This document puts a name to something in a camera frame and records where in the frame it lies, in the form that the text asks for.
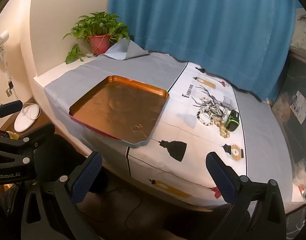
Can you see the black green smartwatch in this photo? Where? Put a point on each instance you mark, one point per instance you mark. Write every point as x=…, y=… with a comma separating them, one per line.
x=232, y=122

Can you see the green potted plant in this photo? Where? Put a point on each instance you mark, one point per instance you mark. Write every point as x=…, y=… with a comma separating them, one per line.
x=100, y=30

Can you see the white standing fan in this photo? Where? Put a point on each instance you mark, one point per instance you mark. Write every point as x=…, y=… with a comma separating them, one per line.
x=4, y=37

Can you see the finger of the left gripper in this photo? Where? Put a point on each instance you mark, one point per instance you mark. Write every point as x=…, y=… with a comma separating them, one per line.
x=28, y=141
x=10, y=108

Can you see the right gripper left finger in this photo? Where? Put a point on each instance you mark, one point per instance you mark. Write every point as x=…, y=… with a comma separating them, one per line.
x=71, y=190

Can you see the blue curtain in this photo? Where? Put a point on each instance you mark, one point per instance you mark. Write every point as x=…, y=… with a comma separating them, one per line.
x=244, y=41

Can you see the dark plastic storage box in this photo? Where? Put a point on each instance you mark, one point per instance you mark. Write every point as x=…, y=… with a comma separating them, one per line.
x=290, y=110

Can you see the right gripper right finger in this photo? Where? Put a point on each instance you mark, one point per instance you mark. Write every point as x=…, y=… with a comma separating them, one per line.
x=239, y=194

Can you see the grey printed tablecloth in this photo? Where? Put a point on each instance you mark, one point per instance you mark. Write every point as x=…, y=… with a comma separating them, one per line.
x=192, y=124

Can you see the orange metal tray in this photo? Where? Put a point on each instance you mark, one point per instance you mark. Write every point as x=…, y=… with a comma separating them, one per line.
x=122, y=109

